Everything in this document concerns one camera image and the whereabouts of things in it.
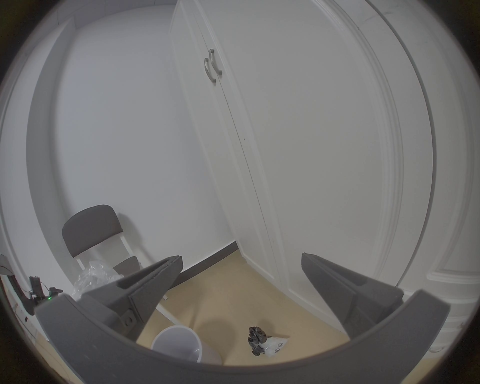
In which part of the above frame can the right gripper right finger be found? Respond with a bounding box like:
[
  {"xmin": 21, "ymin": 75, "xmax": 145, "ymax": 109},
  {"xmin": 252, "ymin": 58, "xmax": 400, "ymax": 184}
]
[{"xmin": 301, "ymin": 252, "xmax": 406, "ymax": 340}]

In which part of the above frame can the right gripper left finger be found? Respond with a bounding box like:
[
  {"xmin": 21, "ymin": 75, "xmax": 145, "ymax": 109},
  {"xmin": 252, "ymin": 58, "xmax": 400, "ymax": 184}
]
[{"xmin": 80, "ymin": 255, "xmax": 184, "ymax": 340}]

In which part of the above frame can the clear plastic bag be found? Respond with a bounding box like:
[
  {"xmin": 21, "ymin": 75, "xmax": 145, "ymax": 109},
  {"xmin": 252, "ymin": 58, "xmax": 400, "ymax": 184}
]
[{"xmin": 72, "ymin": 260, "xmax": 125, "ymax": 301}]

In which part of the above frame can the white trash bin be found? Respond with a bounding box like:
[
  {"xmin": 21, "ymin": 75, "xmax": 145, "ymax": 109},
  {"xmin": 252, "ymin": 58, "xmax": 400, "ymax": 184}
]
[{"xmin": 151, "ymin": 325, "xmax": 223, "ymax": 367}]

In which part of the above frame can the crumpled black plastic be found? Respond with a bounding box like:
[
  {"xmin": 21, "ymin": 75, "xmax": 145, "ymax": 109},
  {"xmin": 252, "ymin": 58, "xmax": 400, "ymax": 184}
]
[{"xmin": 247, "ymin": 326, "xmax": 269, "ymax": 356}]

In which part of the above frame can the clear printed wrapper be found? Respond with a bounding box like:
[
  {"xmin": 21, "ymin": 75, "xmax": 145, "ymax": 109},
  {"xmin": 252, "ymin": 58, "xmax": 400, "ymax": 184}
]
[{"xmin": 262, "ymin": 336, "xmax": 292, "ymax": 358}]

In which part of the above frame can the dark grey white-legged chair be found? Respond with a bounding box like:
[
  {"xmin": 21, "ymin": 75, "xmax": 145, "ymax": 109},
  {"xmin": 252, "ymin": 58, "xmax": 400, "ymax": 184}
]
[{"xmin": 61, "ymin": 204, "xmax": 181, "ymax": 328}]

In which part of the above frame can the white panelled door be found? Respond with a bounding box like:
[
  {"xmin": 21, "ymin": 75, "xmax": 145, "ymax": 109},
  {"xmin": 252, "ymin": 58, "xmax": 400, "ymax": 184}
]
[{"xmin": 369, "ymin": 0, "xmax": 480, "ymax": 354}]

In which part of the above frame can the white wardrobe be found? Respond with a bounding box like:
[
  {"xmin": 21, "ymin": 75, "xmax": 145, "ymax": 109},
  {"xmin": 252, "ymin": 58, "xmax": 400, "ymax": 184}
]
[{"xmin": 169, "ymin": 0, "xmax": 404, "ymax": 333}]

